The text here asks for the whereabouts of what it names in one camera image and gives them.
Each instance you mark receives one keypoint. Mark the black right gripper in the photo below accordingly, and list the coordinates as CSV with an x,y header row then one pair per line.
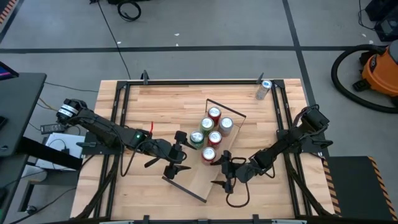
x,y
231,171

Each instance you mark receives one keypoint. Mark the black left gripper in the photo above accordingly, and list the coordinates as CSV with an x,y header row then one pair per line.
x,y
176,152

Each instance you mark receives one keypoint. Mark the green Sprite can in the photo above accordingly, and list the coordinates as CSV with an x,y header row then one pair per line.
x,y
196,137

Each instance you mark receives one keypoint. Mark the light green soda can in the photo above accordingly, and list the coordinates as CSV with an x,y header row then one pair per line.
x,y
206,123

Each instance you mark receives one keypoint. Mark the silver soda can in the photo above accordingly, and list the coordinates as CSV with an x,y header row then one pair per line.
x,y
226,123

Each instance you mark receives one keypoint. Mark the red soda can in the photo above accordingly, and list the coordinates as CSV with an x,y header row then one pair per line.
x,y
214,112

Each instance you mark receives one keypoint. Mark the slim silver blue can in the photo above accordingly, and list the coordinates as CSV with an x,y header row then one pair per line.
x,y
263,89

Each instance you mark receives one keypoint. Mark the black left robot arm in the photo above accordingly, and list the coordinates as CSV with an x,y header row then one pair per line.
x,y
102,130

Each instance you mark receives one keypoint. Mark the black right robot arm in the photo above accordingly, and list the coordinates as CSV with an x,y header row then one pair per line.
x,y
280,146

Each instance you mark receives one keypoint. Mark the wooden shelf with black legs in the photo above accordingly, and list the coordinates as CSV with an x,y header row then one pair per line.
x,y
199,180

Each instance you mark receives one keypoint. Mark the white flat box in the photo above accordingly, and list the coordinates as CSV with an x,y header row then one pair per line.
x,y
59,140

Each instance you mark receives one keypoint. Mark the black power adapter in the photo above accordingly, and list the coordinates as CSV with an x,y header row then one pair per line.
x,y
53,128

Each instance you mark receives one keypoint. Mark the black platform with hazard stripes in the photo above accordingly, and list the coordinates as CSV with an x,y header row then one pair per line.
x,y
354,186

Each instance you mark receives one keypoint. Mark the orange shop vacuum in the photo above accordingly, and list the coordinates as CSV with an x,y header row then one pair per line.
x,y
334,74
381,73

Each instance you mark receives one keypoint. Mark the black desk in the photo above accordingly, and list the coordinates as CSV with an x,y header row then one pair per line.
x,y
18,109

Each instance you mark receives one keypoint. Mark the lit computer monitor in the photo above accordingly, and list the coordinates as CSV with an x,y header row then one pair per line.
x,y
6,73

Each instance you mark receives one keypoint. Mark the black equipment cases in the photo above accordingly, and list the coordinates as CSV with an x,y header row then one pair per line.
x,y
387,25

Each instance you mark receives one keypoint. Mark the black aluminium table frame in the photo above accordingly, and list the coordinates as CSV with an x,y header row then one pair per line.
x,y
199,82

